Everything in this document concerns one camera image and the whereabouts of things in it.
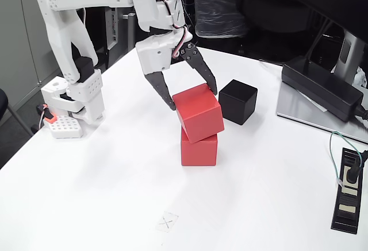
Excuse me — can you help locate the silver post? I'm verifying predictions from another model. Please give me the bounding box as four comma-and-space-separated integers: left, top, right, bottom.
122, 12, 137, 53

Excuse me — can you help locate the black power strip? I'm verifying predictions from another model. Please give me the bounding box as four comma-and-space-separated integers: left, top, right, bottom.
330, 147, 363, 234

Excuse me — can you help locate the plastic-wrapped black equipment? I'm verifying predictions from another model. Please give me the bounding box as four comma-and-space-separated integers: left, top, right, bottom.
191, 0, 250, 38

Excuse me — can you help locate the white perforated table clamp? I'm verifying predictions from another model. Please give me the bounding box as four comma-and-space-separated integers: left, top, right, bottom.
47, 115, 85, 140

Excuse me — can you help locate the clear tape with X mark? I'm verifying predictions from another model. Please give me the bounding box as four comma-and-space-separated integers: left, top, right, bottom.
155, 212, 179, 233

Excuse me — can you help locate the black office chair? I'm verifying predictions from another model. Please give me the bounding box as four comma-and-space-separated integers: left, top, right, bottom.
0, 88, 35, 137

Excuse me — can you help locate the black power plug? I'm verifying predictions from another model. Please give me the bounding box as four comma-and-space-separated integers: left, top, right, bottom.
344, 149, 368, 184

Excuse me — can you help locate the white plastic bag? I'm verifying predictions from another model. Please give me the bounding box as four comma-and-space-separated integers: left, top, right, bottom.
352, 67, 368, 88

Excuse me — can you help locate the black block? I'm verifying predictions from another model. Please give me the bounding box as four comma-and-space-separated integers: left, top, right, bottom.
217, 79, 258, 125

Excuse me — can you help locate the silver monitor stand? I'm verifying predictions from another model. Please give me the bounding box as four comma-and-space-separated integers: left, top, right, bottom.
276, 29, 368, 144

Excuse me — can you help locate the orange cable connector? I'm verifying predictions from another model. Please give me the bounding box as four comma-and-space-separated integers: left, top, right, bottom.
36, 103, 57, 124

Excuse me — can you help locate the grey computer tower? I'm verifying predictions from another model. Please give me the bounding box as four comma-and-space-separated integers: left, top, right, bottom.
100, 6, 133, 71

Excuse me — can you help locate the red block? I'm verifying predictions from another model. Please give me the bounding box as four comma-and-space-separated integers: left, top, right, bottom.
181, 129, 219, 167
172, 83, 225, 145

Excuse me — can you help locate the black power adapter brick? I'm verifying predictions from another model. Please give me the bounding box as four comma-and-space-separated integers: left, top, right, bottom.
281, 57, 365, 122

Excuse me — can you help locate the white paper sheet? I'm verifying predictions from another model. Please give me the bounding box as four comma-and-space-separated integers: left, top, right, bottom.
298, 90, 328, 113

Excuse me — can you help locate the green cable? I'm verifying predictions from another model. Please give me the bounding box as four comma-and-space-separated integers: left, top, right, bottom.
329, 130, 363, 188

